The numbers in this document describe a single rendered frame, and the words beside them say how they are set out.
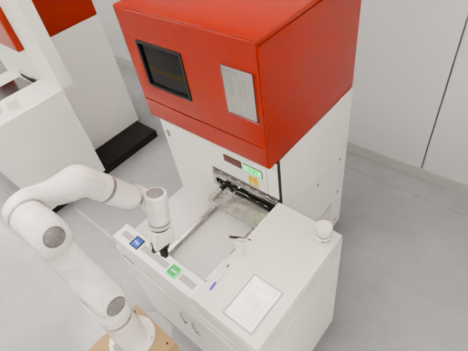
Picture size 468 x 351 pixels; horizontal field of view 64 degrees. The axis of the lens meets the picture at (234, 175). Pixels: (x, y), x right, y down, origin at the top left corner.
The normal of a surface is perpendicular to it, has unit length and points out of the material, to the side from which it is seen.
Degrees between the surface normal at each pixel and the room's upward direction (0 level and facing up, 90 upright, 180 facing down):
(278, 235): 0
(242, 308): 0
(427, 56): 90
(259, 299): 0
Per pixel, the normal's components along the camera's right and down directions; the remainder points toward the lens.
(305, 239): -0.14, -0.69
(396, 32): -0.64, 0.61
